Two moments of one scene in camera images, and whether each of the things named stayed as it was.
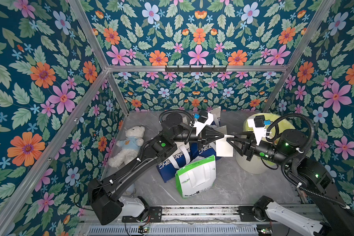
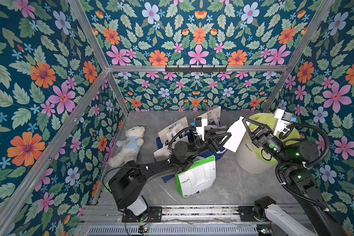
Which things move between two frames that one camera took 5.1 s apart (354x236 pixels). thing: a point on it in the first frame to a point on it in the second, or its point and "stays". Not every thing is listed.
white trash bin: x=256 y=165 stays
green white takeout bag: x=196 y=176 stays
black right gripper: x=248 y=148 to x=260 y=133
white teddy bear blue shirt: x=130 y=147 stays
